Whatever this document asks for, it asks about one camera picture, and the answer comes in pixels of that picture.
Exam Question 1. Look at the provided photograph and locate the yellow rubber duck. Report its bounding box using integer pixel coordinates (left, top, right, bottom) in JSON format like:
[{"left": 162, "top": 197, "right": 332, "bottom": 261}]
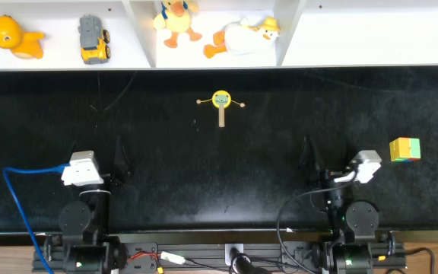
[{"left": 0, "top": 14, "right": 46, "bottom": 60}]

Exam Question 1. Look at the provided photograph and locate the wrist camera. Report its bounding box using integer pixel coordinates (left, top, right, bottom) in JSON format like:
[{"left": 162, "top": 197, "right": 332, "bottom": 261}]
[
  {"left": 350, "top": 149, "right": 382, "bottom": 184},
  {"left": 61, "top": 150, "right": 105, "bottom": 187}
]

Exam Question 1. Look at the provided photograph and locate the yellow plush duck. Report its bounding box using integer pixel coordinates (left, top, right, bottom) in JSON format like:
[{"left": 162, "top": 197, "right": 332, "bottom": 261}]
[{"left": 152, "top": 0, "right": 203, "bottom": 49}]

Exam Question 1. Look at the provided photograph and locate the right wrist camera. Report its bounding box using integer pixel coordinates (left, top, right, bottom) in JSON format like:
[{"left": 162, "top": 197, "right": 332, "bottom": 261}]
[{"left": 350, "top": 149, "right": 382, "bottom": 184}]

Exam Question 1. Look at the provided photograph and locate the blue cable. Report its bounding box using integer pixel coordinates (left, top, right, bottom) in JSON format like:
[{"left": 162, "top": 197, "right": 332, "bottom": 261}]
[{"left": 2, "top": 163, "right": 71, "bottom": 274}]

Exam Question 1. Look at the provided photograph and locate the white plush duck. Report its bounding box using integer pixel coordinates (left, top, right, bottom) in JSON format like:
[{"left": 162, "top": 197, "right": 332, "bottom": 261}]
[{"left": 202, "top": 15, "right": 281, "bottom": 59}]

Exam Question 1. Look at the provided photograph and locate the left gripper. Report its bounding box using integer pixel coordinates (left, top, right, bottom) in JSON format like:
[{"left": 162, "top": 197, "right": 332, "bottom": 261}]
[{"left": 68, "top": 135, "right": 132, "bottom": 187}]

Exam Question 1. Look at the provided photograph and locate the mounting rail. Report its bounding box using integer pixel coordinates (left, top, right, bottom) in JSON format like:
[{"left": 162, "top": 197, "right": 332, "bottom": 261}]
[{"left": 32, "top": 241, "right": 408, "bottom": 274}]

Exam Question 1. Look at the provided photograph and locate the white shelf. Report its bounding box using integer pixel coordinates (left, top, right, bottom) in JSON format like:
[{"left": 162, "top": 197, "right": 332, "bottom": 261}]
[{"left": 0, "top": 0, "right": 438, "bottom": 72}]

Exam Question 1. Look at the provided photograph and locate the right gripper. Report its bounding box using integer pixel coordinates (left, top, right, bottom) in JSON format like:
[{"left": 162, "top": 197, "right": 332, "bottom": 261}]
[{"left": 297, "top": 135, "right": 353, "bottom": 188}]

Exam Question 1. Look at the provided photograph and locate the black cable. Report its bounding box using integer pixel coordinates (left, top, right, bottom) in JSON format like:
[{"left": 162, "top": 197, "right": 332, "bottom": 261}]
[{"left": 276, "top": 170, "right": 357, "bottom": 274}]

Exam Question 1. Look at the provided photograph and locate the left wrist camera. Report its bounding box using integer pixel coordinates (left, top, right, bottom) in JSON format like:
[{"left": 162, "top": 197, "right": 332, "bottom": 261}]
[{"left": 61, "top": 150, "right": 105, "bottom": 187}]

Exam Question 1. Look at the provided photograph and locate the many-coloured puzzle cube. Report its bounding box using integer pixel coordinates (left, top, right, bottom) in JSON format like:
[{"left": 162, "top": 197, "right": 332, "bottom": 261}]
[{"left": 389, "top": 137, "right": 421, "bottom": 164}]

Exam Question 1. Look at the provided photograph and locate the grey and yellow toy truck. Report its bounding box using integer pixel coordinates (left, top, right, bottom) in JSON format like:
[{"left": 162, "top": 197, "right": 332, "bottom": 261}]
[{"left": 77, "top": 14, "right": 112, "bottom": 65}]

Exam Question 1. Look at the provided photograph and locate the yellow rattle drum toy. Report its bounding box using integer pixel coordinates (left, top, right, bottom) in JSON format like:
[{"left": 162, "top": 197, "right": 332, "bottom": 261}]
[{"left": 195, "top": 90, "right": 246, "bottom": 129}]

